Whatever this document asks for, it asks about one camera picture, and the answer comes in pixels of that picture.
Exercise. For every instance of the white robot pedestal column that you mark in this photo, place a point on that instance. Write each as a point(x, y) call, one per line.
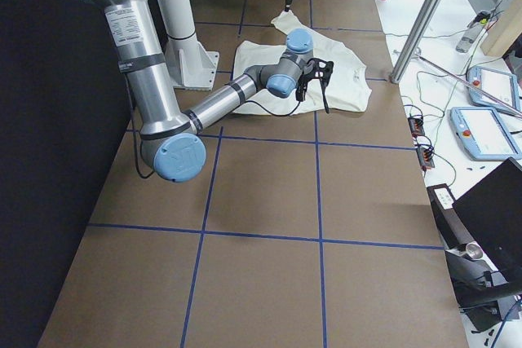
point(190, 66)

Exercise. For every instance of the black camera tripod mount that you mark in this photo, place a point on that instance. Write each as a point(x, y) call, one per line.
point(479, 289)

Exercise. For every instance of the near blue teach pendant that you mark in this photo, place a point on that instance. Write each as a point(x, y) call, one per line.
point(482, 134)

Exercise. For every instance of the far blue teach pendant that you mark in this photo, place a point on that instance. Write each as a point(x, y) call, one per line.
point(501, 85)

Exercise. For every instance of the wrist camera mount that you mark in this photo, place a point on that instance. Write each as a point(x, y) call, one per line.
point(318, 69)

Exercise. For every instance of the blue teach pendant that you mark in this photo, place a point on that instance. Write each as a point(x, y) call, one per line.
point(501, 85)
point(482, 134)

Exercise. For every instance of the cream long-sleeve cat shirt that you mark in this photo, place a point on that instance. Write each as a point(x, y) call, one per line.
point(347, 90)

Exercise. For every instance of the black laptop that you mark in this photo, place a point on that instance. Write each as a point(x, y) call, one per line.
point(491, 212)

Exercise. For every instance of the aluminium frame post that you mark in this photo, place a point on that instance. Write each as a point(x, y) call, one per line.
point(420, 25)

